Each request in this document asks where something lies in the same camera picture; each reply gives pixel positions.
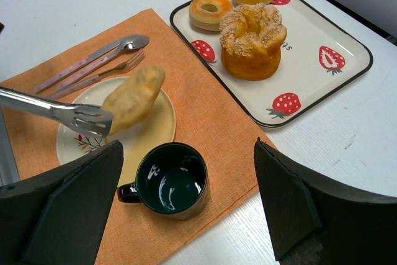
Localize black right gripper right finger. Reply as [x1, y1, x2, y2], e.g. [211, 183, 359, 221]
[254, 140, 396, 264]

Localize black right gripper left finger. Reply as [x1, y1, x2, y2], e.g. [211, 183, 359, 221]
[1, 140, 123, 264]

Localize metal serving tongs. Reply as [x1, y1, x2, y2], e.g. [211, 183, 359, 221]
[1, 87, 113, 138]

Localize oblong golden bread roll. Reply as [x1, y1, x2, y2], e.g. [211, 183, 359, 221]
[102, 66, 166, 135]

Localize sugar crusted round bread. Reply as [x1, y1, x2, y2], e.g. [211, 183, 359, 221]
[220, 3, 287, 81]

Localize orange cloth placemat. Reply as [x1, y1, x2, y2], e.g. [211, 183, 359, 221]
[1, 9, 265, 264]

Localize dark green mug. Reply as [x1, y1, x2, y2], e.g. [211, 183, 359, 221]
[117, 142, 210, 220]

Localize cream ceramic plate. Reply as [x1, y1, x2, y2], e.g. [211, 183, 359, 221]
[56, 90, 176, 186]

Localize strawberry print white tray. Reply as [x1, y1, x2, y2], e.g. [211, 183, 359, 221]
[170, 0, 373, 128]

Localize near glazed bagel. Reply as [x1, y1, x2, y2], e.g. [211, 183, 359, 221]
[189, 0, 233, 32]

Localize pink handled knife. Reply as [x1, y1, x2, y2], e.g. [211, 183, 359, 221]
[33, 35, 133, 94]

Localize pink handled fork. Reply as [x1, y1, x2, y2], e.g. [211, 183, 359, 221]
[49, 49, 145, 100]

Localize pink handled spoon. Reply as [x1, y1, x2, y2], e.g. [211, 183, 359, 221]
[57, 35, 149, 91]

